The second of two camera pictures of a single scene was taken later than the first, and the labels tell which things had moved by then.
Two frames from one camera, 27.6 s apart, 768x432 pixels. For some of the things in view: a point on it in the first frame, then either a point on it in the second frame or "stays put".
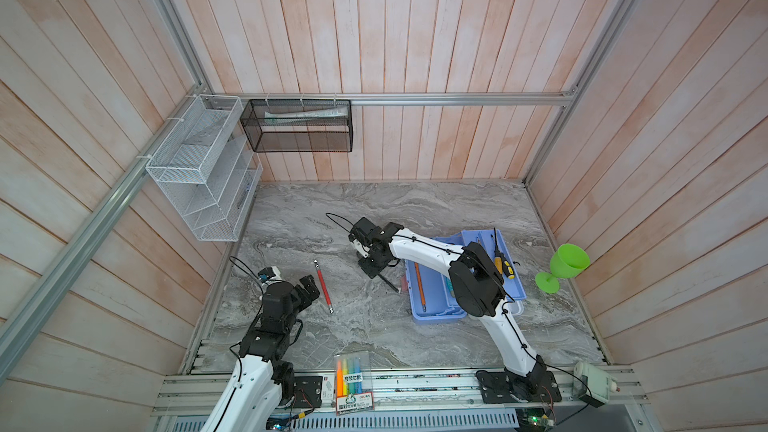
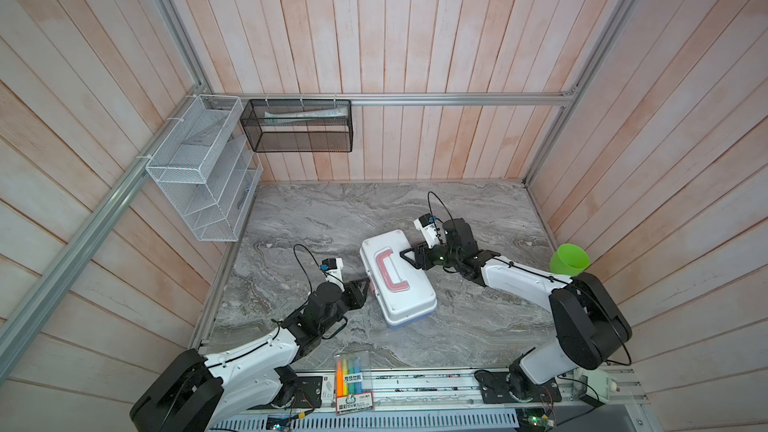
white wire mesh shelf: [206, 170] stays put
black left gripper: [310, 288] to [352, 289]
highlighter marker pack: [352, 383] stays put
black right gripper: [369, 271] to [420, 254]
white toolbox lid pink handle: [592, 385] to [400, 289]
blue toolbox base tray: [430, 292] to [414, 321]
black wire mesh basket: [299, 125] stays put
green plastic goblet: [567, 261] stays put
